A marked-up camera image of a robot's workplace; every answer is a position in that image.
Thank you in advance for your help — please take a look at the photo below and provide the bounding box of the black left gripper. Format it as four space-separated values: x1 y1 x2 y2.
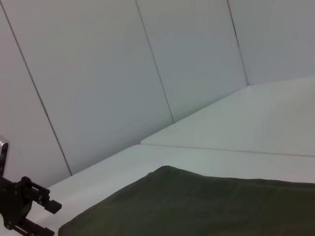
0 176 63 236

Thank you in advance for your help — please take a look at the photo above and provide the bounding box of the dark green shirt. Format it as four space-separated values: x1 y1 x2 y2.
58 165 315 236

